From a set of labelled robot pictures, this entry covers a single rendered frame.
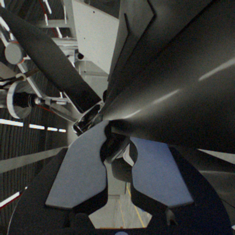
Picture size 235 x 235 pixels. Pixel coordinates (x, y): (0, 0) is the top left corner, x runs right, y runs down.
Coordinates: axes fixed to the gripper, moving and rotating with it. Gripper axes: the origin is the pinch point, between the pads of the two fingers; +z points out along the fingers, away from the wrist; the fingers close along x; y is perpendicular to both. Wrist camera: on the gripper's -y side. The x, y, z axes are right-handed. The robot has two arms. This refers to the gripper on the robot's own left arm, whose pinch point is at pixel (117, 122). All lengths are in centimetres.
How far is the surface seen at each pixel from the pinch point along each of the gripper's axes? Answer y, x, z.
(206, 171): 11.6, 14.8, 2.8
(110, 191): 654, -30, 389
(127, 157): 16.0, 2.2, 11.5
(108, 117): 1.0, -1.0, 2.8
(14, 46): -10, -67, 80
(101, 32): -10.2, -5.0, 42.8
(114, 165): 28.7, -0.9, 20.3
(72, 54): -1, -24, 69
